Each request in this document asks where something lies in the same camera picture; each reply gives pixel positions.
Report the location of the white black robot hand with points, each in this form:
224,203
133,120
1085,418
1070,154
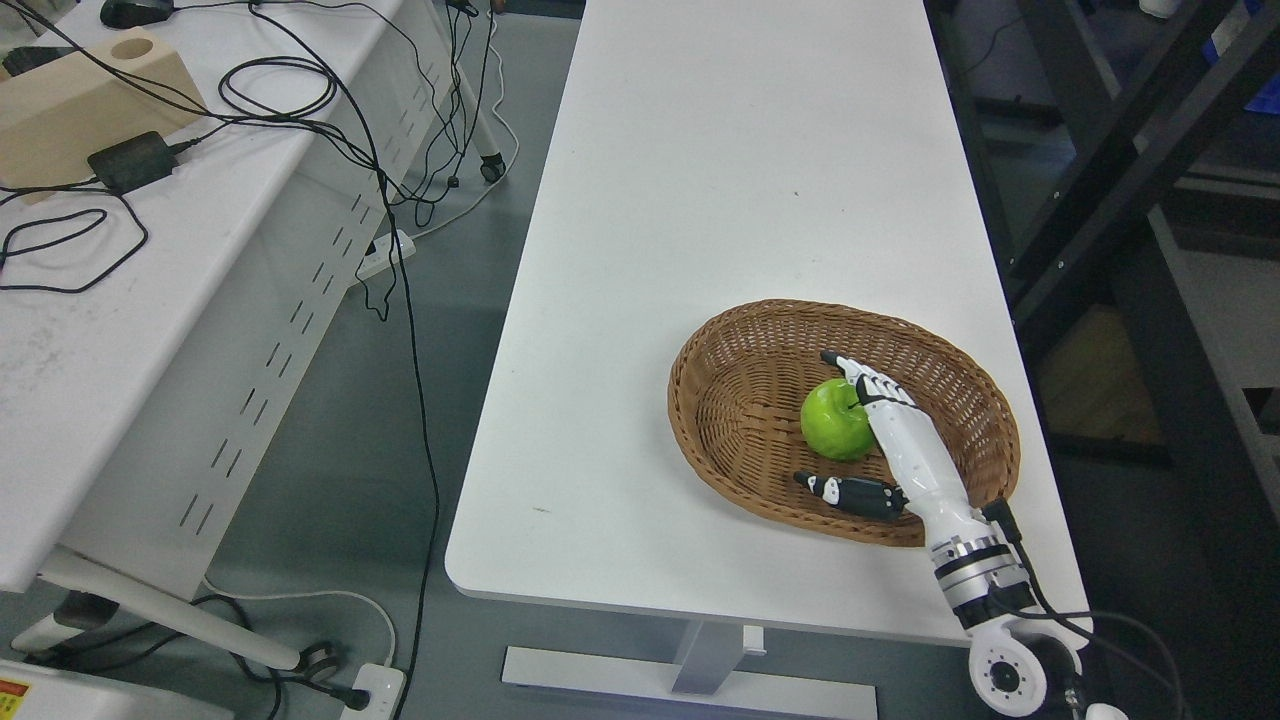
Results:
929,485

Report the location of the green apple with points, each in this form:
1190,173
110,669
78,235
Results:
834,424

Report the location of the black metal shelf rack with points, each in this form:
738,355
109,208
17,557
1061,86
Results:
1129,188

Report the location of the brown wicker basket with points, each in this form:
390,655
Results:
735,394

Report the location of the white standing desk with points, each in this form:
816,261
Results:
708,154

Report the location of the white power strip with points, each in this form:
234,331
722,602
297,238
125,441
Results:
384,252
385,686

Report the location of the white folding table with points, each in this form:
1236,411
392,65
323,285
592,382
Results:
136,412

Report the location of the black power adapter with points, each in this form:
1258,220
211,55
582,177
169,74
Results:
133,163

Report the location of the white black floor device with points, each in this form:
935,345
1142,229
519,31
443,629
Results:
35,692

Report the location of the wooden block with hole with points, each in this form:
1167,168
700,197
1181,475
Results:
54,116

